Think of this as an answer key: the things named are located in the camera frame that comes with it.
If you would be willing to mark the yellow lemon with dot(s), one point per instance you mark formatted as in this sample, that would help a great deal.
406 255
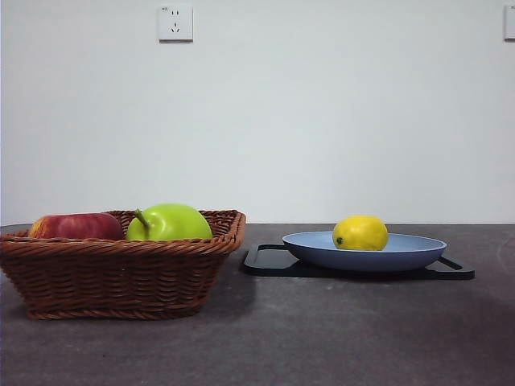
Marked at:
361 233

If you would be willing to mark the blue round plate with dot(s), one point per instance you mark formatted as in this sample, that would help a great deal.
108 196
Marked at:
362 259

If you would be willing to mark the brown wicker basket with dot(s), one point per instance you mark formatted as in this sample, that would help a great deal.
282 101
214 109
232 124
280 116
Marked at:
120 277

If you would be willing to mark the black flat tray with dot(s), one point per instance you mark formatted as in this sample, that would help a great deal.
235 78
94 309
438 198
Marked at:
267 267

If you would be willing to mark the green apple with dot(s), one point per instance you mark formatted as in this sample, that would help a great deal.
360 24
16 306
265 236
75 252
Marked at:
177 223

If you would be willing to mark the red apple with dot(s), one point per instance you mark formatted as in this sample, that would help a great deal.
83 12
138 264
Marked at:
76 227

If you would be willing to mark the white wall socket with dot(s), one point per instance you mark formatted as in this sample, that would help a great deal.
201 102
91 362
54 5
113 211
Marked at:
175 24

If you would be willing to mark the white wall plate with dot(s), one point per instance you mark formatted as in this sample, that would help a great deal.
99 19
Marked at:
510 23

